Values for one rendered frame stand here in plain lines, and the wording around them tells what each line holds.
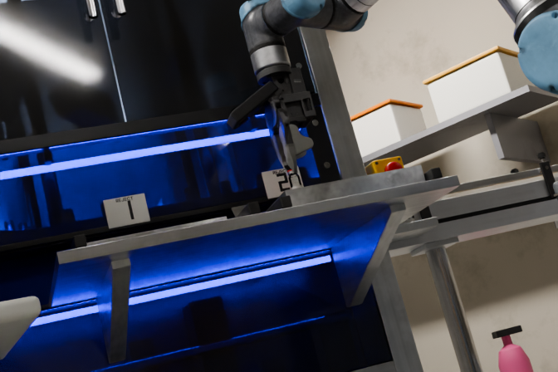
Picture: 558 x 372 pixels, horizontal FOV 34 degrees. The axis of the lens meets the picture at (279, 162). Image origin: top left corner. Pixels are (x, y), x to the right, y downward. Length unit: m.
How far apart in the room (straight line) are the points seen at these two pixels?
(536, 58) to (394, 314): 0.78
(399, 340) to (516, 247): 2.90
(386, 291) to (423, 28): 3.31
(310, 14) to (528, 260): 3.20
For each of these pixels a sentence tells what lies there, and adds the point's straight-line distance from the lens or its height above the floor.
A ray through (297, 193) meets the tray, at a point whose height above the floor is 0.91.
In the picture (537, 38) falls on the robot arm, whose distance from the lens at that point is 1.36.
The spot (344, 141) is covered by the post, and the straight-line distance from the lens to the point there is 2.01.
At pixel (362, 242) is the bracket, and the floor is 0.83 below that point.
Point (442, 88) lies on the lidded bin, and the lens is 4.35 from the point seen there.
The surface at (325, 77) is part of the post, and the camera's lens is 2.05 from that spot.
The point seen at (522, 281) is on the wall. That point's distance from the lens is 4.81.
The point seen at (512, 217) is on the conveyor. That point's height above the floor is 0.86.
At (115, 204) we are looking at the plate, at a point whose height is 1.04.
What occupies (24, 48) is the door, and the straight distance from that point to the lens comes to 1.98.
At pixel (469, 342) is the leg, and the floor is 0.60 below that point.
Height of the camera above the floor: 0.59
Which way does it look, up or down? 14 degrees up
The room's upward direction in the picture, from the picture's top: 15 degrees counter-clockwise
